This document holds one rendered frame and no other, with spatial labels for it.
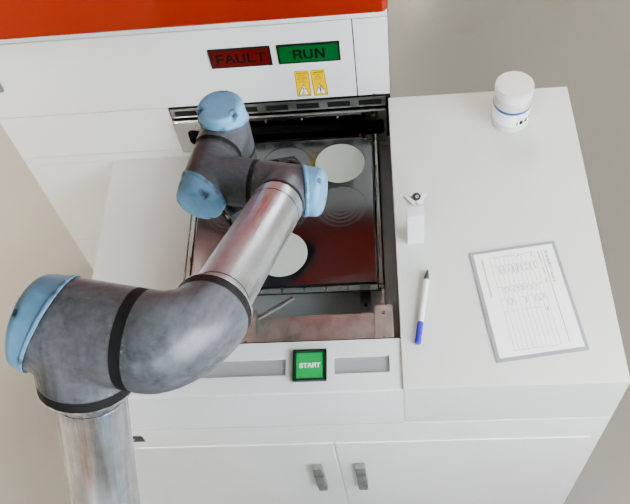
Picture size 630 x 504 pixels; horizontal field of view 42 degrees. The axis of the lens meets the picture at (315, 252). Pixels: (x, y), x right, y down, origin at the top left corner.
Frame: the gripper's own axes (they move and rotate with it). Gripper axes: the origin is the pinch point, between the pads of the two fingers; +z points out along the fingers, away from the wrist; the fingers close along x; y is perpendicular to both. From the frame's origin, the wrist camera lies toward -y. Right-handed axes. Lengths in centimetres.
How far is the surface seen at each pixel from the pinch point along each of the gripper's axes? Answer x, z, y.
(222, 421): 24.9, 6.6, 27.1
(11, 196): -130, 92, 38
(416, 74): -82, 92, -105
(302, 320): 19.1, 3.5, 5.4
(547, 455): 60, 28, -20
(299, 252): 8.0, 1.4, -2.1
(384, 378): 40.0, -4.5, 2.8
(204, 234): -7.2, 1.5, 9.9
